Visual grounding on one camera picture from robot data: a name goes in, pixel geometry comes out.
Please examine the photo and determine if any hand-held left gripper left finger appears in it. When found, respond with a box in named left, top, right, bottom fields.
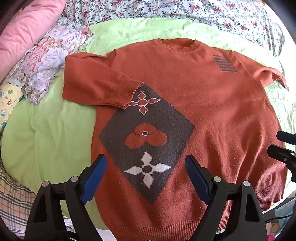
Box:
left=25, top=154, right=107, bottom=241

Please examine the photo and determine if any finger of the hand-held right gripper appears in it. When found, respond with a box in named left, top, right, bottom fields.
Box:
left=267, top=144, right=296, bottom=163
left=277, top=131, right=296, bottom=143

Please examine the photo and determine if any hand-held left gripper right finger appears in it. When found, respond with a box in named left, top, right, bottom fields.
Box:
left=184, top=155, right=266, bottom=241

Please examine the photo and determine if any orange knit sweater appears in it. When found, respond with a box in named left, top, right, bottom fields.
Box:
left=62, top=38, right=290, bottom=237

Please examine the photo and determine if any light blue cloth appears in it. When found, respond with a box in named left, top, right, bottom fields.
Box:
left=266, top=197, right=294, bottom=237

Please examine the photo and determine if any light green blanket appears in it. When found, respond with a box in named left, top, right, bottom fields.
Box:
left=0, top=17, right=296, bottom=232

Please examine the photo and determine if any plaid cloth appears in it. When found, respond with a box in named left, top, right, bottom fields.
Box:
left=0, top=160, right=77, bottom=234

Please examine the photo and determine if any yellow cartoon print cloth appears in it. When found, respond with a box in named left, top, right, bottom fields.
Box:
left=0, top=82, right=23, bottom=132

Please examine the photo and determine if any purple floral ruffled pillow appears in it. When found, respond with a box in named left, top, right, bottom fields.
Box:
left=2, top=17, right=94, bottom=105

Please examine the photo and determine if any pink quilt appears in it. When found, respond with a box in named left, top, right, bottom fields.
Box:
left=0, top=0, right=67, bottom=81

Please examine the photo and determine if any white floral bedsheet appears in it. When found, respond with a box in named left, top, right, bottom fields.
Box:
left=63, top=0, right=286, bottom=58

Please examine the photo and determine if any black cable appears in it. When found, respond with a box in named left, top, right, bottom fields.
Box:
left=266, top=214, right=290, bottom=224

